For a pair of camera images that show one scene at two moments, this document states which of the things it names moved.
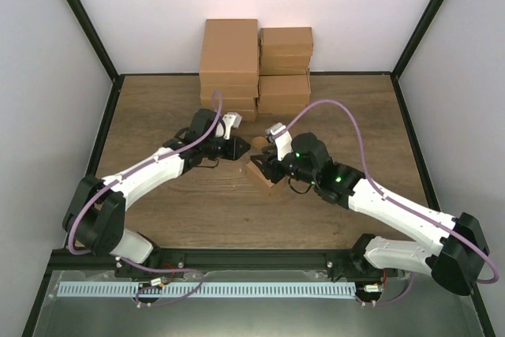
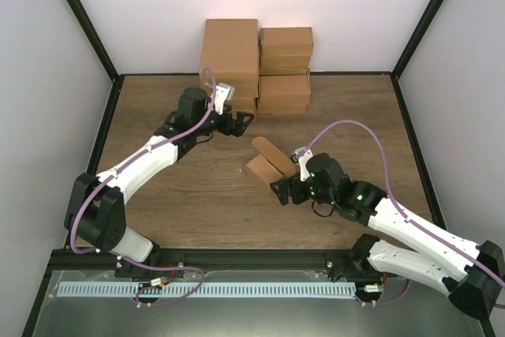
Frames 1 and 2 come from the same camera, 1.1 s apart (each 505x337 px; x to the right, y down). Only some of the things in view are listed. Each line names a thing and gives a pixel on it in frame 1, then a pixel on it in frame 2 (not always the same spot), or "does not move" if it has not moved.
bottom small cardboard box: (281, 108) does not move
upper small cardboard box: (283, 65) does not move
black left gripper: (237, 140) -> (238, 129)
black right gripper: (265, 159) -> (284, 185)
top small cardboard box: (289, 42) does not move
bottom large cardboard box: (248, 114) does not move
